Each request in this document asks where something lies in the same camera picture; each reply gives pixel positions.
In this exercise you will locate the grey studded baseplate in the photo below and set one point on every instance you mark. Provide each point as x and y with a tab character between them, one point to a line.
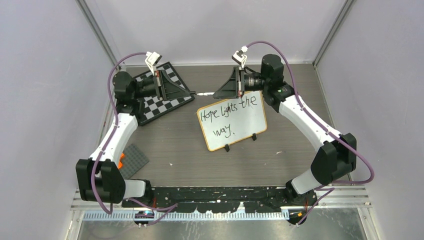
134	160

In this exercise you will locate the aluminium frame rail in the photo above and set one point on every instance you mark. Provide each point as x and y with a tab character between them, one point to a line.
329	197

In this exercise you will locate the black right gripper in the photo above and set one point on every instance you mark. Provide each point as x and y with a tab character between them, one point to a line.
230	90

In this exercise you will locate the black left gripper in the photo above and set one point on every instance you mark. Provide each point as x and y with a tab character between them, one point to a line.
168	91

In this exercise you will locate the whiteboard marker pen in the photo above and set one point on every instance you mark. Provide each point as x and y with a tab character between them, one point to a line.
205	94

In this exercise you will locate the orange curved block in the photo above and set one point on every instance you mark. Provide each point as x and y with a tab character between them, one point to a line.
120	163

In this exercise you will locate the yellow framed whiteboard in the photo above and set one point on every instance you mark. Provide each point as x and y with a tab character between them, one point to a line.
228	121

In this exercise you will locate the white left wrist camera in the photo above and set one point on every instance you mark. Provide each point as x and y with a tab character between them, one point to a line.
151	60

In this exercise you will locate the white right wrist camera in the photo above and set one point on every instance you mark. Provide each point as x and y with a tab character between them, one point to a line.
240	56

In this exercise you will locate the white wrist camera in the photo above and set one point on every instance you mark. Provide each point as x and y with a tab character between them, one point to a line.
240	56
151	60

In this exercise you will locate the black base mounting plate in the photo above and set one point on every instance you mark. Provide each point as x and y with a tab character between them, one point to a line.
254	199

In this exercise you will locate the black white chessboard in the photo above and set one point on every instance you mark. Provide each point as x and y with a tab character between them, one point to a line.
159	106

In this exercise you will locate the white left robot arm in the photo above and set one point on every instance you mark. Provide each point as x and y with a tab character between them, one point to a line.
99	178

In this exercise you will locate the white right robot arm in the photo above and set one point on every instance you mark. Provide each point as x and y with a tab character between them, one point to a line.
334	156

